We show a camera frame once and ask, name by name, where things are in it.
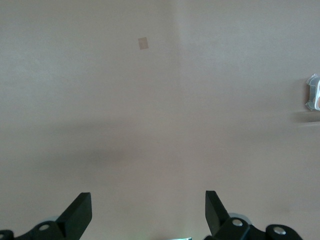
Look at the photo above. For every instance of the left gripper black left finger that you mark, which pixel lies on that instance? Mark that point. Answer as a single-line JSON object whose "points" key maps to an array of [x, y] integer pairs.
{"points": [[75, 220]]}

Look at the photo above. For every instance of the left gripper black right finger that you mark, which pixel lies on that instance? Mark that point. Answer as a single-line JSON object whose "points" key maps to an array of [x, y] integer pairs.
{"points": [[215, 215]]}

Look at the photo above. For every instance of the clear plastic egg box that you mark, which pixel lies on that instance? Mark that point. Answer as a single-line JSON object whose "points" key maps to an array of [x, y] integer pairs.
{"points": [[318, 87]]}

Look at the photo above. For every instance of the brown tape square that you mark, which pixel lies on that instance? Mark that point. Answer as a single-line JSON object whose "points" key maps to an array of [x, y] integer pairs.
{"points": [[143, 43]]}

